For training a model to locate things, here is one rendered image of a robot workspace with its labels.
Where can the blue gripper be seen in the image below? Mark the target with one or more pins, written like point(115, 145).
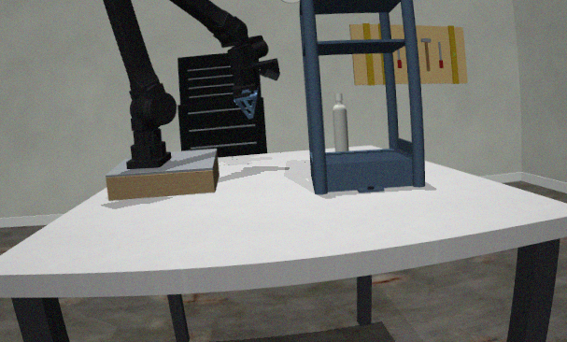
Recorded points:
point(241, 92)

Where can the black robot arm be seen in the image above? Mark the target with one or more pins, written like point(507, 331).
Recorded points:
point(154, 107)

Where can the grey bottle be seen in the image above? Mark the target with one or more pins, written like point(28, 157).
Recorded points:
point(340, 124)

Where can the blue shelving unit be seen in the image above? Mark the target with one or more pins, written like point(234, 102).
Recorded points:
point(403, 164)

